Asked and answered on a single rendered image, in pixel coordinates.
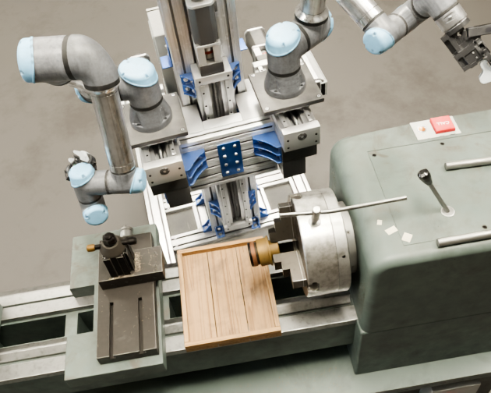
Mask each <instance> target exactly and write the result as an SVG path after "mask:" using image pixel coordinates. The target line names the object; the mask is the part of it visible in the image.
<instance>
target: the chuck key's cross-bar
mask: <svg viewBox="0 0 491 393"><path fill-rule="evenodd" d="M403 200H407V196H399V197H395V198H390V199H385V200H378V201H373V202H368V203H364V204H356V205H351V206H347V207H339V208H335V209H328V210H321V211H320V214H333V213H338V212H343V211H351V210H355V209H360V208H364V207H372V206H377V205H381V204H389V203H394V202H398V201H403ZM305 215H313V211H298V212H288V213H279V218H284V217H294V216H305Z"/></svg>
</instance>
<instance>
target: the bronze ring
mask: <svg viewBox="0 0 491 393"><path fill-rule="evenodd" d="M247 247H248V251H249V258H250V262H251V265H252V267H256V266H259V265H260V264H261V266H267V265H271V266H274V263H273V260H274V258H273V255H274V254H279V253H280V249H279V245H278V242H274V243H271V242H270V240H268V238H267V235H265V237H264V238H261V239H256V241H255V242H249V243H247Z"/></svg>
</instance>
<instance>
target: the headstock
mask: <svg viewBox="0 0 491 393"><path fill-rule="evenodd" d="M453 118H454V121H455V122H456V124H457V126H458V128H459V130H460V131H461V133H458V134H453V135H448V136H439V137H434V138H429V139H424V140H417V138H416V135H415V133H414V131H413V129H412V127H411V125H410V124H408V125H405V126H398V127H394V128H389V129H383V130H379V131H375V132H371V133H364V134H360V135H356V136H349V137H345V138H343V139H341V140H339V141H337V142H336V143H335V145H333V147H332V149H331V151H330V180H329V188H331V189H332V190H333V192H334V194H335V196H336V198H337V202H339V201H343V202H344V204H345V206H346V207H347V206H351V205H356V204H364V203H368V202H373V201H378V200H385V199H390V198H395V197H402V196H407V200H403V201H398V202H394V203H389V204H381V205H377V206H372V207H364V208H360V209H355V210H351V211H348V213H349V216H350V219H351V223H352V227H353V231H354V235H355V243H356V249H357V260H358V263H357V271H356V272H355V273H351V286H350V289H349V291H350V293H351V298H352V301H353V304H354V307H355V312H356V314H357V318H358V320H359V325H360V328H361V329H362V330H363V331H364V332H367V333H372V332H376V331H385V330H390V329H394V328H402V327H407V326H412V325H416V324H424V323H429V322H434V321H439V320H447V319H452V318H457V317H465V316H470V315H474V314H479V313H488V312H491V238H488V239H480V240H475V241H471V242H466V243H458V244H453V245H449V246H441V247H438V246H437V244H436V239H439V238H443V237H448V236H453V235H461V234H465V233H470V232H478V231H483V230H488V229H491V165H480V166H473V167H467V168H456V169H450V170H446V169H445V167H444V163H445V162H450V161H462V160H468V159H474V158H486V157H491V110H487V111H482V112H473V113H468V114H463V115H455V116H453ZM424 168H426V169H428V170H429V172H430V174H431V176H432V180H433V185H434V186H435V188H436V190H437V192H438V193H439V195H440V196H441V197H442V199H443V201H444V203H445V204H446V205H447V206H450V207H452V208H453V209H454V215H453V216H451V217H447V216H444V215H443V214H442V213H441V208H442V206H441V205H440V203H439V201H438V200H437V198H436V197H435V196H434V194H433V192H432V190H431V189H430V188H429V186H427V185H426V184H425V183H423V182H422V181H421V180H419V177H418V176H417V174H418V172H419V171H420V170H421V169H424ZM332 177H333V178H332ZM334 177H335V178H334ZM377 220H382V225H378V224H377ZM392 226H394V227H395V228H396V229H397V230H398V231H396V232H394V233H392V234H390V235H388V234H387V233H386V232H385V230H386V229H388V228H390V227H392ZM405 232H406V233H408V234H411V235H412V238H411V241H410V242H406V241H404V240H401V239H402V237H403V235H404V233H405ZM364 279H365V280H364ZM360 283H361V285H360ZM361 286H362V287H361ZM360 290H361V291H360ZM363 294H364V295H363ZM363 297H364V298H363ZM359 299H360V300H359ZM362 308H363V309H362ZM361 309H362V310H361Z"/></svg>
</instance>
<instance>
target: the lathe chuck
mask: <svg viewBox="0 0 491 393"><path fill-rule="evenodd" d="M296 195H299V196H301V199H297V200H296V199H292V206H293V211H294V212H298V211H312V210H313V207H315V206H319V207H320V209H321V210H327V205H326V203H325V200H324V198H323V195H322V193H321V192H320V191H319V190H318V189H315V190H310V191H305V192H301V193H292V194H289V195H288V202H291V197H293V196H296ZM311 217H312V215H305V216H294V218H295V228H296V235H297V239H292V241H297V240H298V245H299V250H300V255H301V258H302V264H303V267H304V270H305V273H306V279H307V282H308V285H312V284H313V282H317V283H318V289H317V290H315V291H312V290H309V291H308V288H307V286H306V287H302V288H303V291H304V293H305V295H306V296H307V297H311V296H320V295H325V294H329V293H334V292H337V291H338V289H339V268H338V260H337V249H336V244H335V240H334V232H333V229H332V224H331V221H330V215H329V214H321V215H320V226H318V227H317V228H313V227H311V226H310V225H309V219H310V218H311Z"/></svg>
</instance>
